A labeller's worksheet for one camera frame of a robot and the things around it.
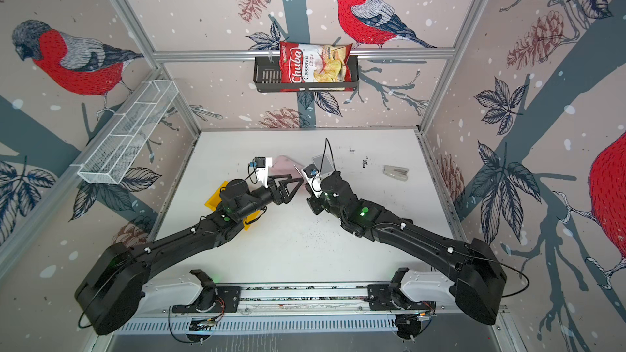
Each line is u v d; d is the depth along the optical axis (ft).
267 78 3.10
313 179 2.04
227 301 2.40
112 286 1.34
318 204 2.17
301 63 2.88
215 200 2.99
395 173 3.40
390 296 2.15
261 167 2.25
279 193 2.21
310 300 2.44
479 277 1.29
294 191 2.28
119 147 2.43
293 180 2.32
